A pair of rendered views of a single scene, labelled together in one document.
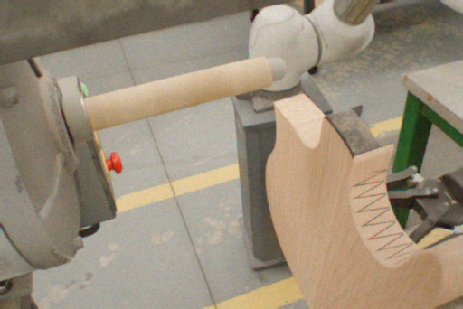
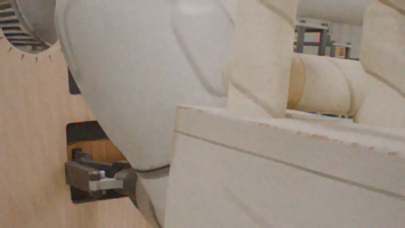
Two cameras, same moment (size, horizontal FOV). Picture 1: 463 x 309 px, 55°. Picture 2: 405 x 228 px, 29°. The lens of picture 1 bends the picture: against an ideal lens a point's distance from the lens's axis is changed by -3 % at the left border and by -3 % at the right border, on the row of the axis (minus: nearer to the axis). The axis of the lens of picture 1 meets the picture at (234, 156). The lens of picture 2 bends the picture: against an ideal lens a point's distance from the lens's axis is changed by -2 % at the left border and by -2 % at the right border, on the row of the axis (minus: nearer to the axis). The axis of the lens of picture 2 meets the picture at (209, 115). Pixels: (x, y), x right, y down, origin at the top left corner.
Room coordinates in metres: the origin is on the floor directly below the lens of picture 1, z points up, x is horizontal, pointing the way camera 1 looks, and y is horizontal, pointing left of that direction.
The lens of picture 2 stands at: (0.33, -1.13, 1.12)
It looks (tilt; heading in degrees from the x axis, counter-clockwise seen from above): 3 degrees down; 80
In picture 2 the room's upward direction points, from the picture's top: 6 degrees clockwise
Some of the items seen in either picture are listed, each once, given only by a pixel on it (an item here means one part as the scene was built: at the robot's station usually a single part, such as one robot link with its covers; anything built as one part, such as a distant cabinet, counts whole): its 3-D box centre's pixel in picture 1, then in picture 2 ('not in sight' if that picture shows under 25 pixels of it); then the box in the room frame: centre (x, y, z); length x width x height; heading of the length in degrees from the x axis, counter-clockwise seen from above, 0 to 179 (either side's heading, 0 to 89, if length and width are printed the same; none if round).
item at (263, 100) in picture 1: (269, 87); not in sight; (1.22, -0.13, 0.73); 0.22 x 0.18 x 0.06; 98
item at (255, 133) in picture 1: (277, 175); not in sight; (1.22, -0.15, 0.35); 0.28 x 0.28 x 0.70; 8
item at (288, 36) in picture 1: (278, 44); not in sight; (1.23, -0.16, 0.87); 0.18 x 0.16 x 0.22; 110
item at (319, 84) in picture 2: not in sight; (314, 83); (0.47, -0.69, 1.12); 0.11 x 0.03 x 0.03; 15
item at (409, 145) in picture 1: (393, 220); not in sight; (0.87, -0.45, 0.45); 0.05 x 0.05 x 0.90; 16
